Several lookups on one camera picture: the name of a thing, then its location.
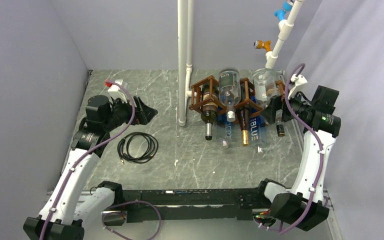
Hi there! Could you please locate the white angled pvc pipe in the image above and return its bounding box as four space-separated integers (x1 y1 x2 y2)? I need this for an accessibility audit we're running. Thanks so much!
265 0 305 69

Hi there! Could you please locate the orange pipe valve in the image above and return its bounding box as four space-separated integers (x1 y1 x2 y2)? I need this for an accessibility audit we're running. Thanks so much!
253 40 272 52

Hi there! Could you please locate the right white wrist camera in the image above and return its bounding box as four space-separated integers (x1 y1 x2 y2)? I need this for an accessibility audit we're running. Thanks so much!
288 73 308 100

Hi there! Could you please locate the clear bottle dark label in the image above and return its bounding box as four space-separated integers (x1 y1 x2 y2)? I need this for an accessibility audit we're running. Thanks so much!
218 67 241 123

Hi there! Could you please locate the brown bottle gold foil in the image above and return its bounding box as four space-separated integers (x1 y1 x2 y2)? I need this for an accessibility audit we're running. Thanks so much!
236 82 251 147

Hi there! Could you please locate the clear bottle with cork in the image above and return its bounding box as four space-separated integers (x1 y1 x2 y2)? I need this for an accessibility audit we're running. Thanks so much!
252 68 278 109

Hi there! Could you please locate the clear blue-label bottle left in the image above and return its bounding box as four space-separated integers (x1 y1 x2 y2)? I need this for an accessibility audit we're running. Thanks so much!
216 115 236 149

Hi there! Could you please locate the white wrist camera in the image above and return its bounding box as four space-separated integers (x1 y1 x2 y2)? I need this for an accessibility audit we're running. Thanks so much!
104 79 128 103
288 73 308 100

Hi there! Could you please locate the white vertical pvc pipe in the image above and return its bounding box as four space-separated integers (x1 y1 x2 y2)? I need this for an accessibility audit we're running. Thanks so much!
177 0 195 127

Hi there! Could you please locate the blue pipe valve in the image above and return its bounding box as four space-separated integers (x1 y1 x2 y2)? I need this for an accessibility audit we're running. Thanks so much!
274 0 294 21

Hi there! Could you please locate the coiled black cable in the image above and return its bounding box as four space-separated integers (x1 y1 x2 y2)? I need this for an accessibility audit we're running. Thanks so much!
117 131 159 165

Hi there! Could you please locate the small dark bottle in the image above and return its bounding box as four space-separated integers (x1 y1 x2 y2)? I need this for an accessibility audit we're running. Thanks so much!
275 110 285 137

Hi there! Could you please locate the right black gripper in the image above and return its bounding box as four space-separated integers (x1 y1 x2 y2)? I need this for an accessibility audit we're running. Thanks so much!
259 87 314 124

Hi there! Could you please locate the dark green wine bottle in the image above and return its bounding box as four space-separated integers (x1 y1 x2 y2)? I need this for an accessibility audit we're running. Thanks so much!
200 84 219 141

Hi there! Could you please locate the clear blue-label bottle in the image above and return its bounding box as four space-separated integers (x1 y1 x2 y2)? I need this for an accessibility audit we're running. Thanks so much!
248 115 269 154
216 115 236 149

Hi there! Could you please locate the clear blue-label bottle right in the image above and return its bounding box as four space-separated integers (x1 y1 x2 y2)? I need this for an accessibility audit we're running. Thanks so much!
248 115 269 154

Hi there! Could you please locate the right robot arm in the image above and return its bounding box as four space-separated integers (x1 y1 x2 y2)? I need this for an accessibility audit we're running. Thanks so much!
255 85 341 232

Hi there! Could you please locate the brown wooden wine rack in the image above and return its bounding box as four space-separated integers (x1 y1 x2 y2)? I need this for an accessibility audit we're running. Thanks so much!
188 75 287 117

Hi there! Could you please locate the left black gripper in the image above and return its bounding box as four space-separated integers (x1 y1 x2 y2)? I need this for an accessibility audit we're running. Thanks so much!
103 95 158 132

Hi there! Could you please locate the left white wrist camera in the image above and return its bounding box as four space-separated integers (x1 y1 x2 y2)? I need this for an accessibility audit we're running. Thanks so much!
104 79 128 103

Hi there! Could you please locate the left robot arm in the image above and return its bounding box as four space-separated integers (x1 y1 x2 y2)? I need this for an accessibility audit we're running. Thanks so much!
23 95 158 240

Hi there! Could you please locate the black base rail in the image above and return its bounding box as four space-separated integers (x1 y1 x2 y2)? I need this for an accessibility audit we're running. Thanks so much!
89 180 279 228

